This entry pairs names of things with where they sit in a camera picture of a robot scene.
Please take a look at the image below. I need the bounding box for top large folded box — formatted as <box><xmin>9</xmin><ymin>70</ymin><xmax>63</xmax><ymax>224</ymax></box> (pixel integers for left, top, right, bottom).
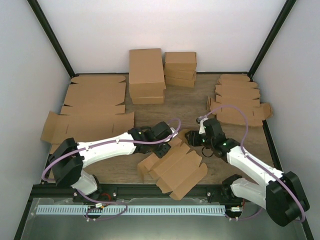
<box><xmin>129</xmin><ymin>48</ymin><xmax>166</xmax><ymax>98</ymax></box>

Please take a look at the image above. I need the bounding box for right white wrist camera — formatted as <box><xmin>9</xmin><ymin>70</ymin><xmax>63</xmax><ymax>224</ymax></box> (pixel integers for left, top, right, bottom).
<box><xmin>196</xmin><ymin>116</ymin><xmax>208</xmax><ymax>135</ymax></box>

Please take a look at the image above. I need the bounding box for middle small folded box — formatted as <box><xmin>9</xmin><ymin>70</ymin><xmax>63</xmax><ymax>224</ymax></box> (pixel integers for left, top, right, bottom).
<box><xmin>163</xmin><ymin>67</ymin><xmax>196</xmax><ymax>81</ymax></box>

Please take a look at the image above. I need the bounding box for small flat cardboard blank stack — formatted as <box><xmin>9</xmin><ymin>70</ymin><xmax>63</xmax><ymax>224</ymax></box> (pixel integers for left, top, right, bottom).
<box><xmin>207</xmin><ymin>74</ymin><xmax>273</xmax><ymax>127</ymax></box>

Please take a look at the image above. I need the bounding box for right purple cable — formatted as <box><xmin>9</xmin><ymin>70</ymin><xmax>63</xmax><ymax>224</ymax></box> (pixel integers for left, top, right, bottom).
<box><xmin>204</xmin><ymin>104</ymin><xmax>307</xmax><ymax>223</ymax></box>

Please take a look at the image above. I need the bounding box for light blue slotted cable duct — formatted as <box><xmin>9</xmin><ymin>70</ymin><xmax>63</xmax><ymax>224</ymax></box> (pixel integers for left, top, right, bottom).
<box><xmin>35</xmin><ymin>205</ymin><xmax>226</xmax><ymax>217</ymax></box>

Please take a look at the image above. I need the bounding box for top small folded box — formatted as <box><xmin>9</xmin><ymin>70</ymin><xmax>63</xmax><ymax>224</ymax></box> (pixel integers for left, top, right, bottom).
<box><xmin>164</xmin><ymin>51</ymin><xmax>197</xmax><ymax>70</ymax></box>

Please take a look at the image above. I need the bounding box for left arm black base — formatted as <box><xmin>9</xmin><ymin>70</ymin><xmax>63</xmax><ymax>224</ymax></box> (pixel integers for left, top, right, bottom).
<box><xmin>71</xmin><ymin>184</ymin><xmax>118</xmax><ymax>204</ymax></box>

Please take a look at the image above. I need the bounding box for black front frame rail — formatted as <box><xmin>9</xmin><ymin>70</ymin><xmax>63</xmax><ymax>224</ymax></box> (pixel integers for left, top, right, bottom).
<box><xmin>29</xmin><ymin>183</ymin><xmax>297</xmax><ymax>201</ymax></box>

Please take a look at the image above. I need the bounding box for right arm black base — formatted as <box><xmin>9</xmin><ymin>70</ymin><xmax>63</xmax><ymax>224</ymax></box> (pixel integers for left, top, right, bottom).
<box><xmin>205</xmin><ymin>184</ymin><xmax>244</xmax><ymax>205</ymax></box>

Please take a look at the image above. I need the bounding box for bottom small folded box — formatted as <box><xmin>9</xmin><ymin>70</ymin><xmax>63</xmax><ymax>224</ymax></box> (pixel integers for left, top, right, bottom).
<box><xmin>165</xmin><ymin>76</ymin><xmax>196</xmax><ymax>88</ymax></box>

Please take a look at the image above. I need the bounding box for small cardboard box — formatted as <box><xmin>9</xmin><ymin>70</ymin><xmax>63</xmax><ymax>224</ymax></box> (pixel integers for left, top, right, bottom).
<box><xmin>137</xmin><ymin>129</ymin><xmax>208</xmax><ymax>201</ymax></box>

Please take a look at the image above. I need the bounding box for bottom large folded box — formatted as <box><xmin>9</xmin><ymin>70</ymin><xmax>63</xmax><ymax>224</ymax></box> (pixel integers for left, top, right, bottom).
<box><xmin>131</xmin><ymin>96</ymin><xmax>164</xmax><ymax>105</ymax></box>

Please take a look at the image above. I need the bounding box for black frame post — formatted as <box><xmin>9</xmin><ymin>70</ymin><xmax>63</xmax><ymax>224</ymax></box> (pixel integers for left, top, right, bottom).
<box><xmin>27</xmin><ymin>0</ymin><xmax>76</xmax><ymax>78</ymax></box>
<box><xmin>248</xmin><ymin>0</ymin><xmax>297</xmax><ymax>77</ymax></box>

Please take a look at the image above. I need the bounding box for purple cable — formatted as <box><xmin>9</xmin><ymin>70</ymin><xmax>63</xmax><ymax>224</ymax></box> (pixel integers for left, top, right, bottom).
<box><xmin>41</xmin><ymin>118</ymin><xmax>182</xmax><ymax>222</ymax></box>
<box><xmin>204</xmin><ymin>104</ymin><xmax>307</xmax><ymax>223</ymax></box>

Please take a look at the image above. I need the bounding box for right black frame post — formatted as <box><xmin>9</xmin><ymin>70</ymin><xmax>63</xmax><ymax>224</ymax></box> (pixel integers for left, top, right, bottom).
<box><xmin>248</xmin><ymin>0</ymin><xmax>297</xmax><ymax>77</ymax></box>

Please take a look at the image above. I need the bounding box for large folded box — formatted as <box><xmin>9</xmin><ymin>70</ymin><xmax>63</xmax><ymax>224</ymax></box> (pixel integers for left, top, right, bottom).
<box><xmin>129</xmin><ymin>48</ymin><xmax>166</xmax><ymax>98</ymax></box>
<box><xmin>131</xmin><ymin>96</ymin><xmax>164</xmax><ymax>105</ymax></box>

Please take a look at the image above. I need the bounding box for large flat cardboard blank stack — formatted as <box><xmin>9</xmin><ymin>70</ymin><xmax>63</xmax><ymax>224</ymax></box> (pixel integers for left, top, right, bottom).
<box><xmin>40</xmin><ymin>74</ymin><xmax>135</xmax><ymax>152</ymax></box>

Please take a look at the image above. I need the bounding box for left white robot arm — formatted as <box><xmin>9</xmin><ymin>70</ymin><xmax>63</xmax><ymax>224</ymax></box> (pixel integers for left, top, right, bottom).
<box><xmin>49</xmin><ymin>121</ymin><xmax>177</xmax><ymax>202</ymax></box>

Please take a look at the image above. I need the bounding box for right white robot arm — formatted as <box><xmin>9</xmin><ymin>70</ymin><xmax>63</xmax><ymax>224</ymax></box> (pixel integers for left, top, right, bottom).
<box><xmin>185</xmin><ymin>117</ymin><xmax>310</xmax><ymax>227</ymax></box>

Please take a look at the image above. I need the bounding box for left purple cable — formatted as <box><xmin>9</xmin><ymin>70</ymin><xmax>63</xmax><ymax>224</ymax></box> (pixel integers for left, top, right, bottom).
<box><xmin>41</xmin><ymin>118</ymin><xmax>182</xmax><ymax>222</ymax></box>

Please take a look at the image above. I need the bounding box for left black frame post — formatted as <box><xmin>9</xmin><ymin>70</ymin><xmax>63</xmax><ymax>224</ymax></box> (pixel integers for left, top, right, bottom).
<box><xmin>27</xmin><ymin>0</ymin><xmax>76</xmax><ymax>78</ymax></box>

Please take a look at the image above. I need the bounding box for small folded box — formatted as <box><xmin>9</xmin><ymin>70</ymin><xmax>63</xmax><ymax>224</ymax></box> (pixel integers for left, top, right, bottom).
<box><xmin>164</xmin><ymin>51</ymin><xmax>197</xmax><ymax>70</ymax></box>
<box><xmin>163</xmin><ymin>67</ymin><xmax>196</xmax><ymax>81</ymax></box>
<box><xmin>165</xmin><ymin>76</ymin><xmax>196</xmax><ymax>88</ymax></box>

